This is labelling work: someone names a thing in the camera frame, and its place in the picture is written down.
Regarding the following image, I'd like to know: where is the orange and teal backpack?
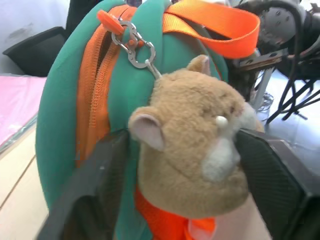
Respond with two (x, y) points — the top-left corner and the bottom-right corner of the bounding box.
(35, 0), (261, 240)

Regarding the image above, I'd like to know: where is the black robot arm with cables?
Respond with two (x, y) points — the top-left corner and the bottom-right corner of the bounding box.
(226, 0), (320, 125)

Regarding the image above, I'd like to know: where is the tan plush hamster toy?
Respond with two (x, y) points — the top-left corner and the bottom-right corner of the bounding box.
(128, 54), (265, 218)

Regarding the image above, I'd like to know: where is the black office chair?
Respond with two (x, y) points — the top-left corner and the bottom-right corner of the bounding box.
(2, 0), (131, 78)

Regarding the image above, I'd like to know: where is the silver carabiner clip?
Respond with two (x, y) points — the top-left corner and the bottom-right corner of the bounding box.
(110, 20), (164, 80)

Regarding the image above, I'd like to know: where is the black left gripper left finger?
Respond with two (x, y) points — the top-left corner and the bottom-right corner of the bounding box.
(35, 129), (130, 240)

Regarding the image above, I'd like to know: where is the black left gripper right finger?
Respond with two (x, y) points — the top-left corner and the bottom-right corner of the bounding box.
(234, 127), (320, 240)

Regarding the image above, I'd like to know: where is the pink sheet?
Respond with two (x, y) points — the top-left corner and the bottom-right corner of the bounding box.
(0, 73), (48, 154)

